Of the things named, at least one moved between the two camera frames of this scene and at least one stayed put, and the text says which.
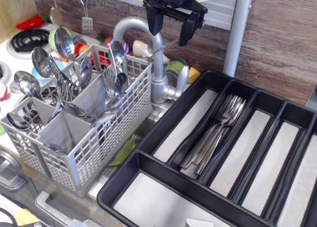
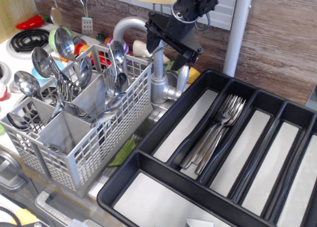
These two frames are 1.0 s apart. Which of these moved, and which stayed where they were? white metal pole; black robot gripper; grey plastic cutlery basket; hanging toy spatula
Moved: black robot gripper
Stayed: grey plastic cutlery basket; white metal pole; hanging toy spatula
